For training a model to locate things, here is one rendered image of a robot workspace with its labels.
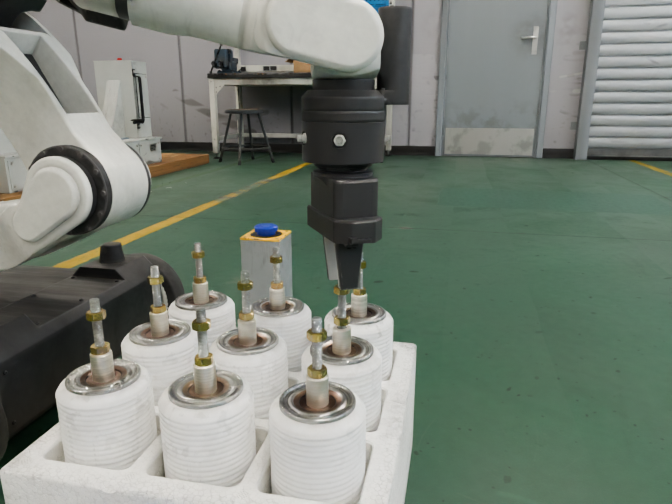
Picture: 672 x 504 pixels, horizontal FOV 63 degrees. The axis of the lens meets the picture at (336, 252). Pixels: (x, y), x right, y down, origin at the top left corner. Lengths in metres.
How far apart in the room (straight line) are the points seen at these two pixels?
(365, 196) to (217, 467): 0.31
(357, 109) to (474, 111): 5.03
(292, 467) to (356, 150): 0.31
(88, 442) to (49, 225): 0.42
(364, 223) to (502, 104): 5.06
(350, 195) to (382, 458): 0.27
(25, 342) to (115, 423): 0.38
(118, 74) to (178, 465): 3.88
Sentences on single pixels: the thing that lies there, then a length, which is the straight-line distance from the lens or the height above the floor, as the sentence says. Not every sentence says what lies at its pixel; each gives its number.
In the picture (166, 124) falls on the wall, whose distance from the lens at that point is 6.39.
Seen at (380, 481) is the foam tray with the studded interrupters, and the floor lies 0.18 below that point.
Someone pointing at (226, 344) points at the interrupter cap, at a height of 0.25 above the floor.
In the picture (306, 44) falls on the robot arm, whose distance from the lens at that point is 0.54.
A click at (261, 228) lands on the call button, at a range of 0.94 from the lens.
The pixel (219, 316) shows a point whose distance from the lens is 0.80.
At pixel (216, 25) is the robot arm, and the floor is 0.61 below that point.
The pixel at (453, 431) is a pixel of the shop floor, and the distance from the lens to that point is 0.99.
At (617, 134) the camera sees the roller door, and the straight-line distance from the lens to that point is 5.70.
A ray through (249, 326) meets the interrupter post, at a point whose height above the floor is 0.28.
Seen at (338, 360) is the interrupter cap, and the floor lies 0.25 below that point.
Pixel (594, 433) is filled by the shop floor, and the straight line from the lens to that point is 1.06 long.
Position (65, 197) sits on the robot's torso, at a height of 0.40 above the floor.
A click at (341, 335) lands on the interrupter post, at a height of 0.28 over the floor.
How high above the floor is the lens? 0.54
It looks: 16 degrees down
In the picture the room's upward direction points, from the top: straight up
